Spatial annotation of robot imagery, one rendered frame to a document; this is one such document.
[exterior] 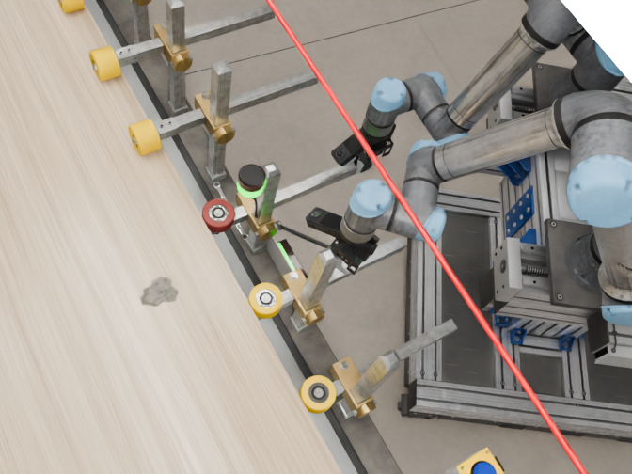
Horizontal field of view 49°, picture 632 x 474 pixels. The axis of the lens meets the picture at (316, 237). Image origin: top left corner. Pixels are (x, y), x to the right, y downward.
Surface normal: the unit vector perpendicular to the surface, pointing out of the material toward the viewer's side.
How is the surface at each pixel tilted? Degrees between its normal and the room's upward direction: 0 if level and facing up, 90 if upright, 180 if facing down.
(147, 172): 0
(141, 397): 0
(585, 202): 83
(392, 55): 0
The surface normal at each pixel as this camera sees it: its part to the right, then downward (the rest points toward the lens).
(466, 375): 0.16, -0.44
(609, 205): -0.28, 0.78
